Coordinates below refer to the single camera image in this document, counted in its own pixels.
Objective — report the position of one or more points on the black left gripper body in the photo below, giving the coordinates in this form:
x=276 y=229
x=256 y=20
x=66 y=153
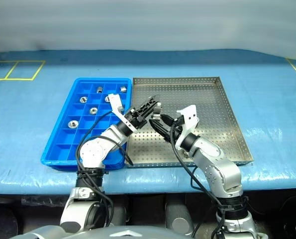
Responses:
x=135 y=118

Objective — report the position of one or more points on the silver robot torso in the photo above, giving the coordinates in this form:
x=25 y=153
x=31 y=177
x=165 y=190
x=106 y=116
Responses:
x=113 y=234

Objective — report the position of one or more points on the metal roller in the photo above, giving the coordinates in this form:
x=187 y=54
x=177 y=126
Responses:
x=99 y=89
x=158 y=107
x=122 y=108
x=72 y=123
x=83 y=99
x=107 y=99
x=155 y=116
x=93 y=110
x=123 y=88

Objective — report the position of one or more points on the perforated steel tray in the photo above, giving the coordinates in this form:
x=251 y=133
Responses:
x=212 y=112

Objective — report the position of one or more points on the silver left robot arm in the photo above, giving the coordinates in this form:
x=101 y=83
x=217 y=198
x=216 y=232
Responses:
x=91 y=152

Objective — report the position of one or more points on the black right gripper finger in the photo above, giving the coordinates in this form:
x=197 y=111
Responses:
x=160 y=129
x=167 y=119

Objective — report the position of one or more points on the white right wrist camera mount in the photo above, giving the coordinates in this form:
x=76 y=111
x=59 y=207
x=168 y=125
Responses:
x=190 y=117

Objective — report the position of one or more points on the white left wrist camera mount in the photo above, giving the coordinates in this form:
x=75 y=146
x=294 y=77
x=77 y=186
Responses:
x=115 y=102

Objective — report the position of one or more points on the dark grey rounded cylinder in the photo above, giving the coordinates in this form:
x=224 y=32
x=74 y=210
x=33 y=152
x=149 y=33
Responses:
x=119 y=215
x=178 y=216

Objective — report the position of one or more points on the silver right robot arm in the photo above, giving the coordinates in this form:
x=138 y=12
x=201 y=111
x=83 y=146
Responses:
x=217 y=169

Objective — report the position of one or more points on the blue compartment tray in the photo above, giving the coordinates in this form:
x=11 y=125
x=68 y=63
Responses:
x=63 y=139

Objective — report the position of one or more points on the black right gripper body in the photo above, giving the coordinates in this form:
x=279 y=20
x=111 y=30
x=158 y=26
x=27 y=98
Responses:
x=175 y=129

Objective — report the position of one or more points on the black rounded shape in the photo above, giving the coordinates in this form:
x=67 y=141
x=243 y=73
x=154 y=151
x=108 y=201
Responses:
x=1 y=221
x=293 y=219

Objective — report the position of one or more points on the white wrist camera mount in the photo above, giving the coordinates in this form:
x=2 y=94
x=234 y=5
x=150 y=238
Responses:
x=115 y=102
x=190 y=117

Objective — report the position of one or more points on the yellow tape double square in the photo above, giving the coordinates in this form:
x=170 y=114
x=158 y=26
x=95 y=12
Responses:
x=16 y=70

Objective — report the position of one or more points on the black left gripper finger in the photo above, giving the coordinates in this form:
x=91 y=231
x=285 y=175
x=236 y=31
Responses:
x=153 y=110
x=147 y=104

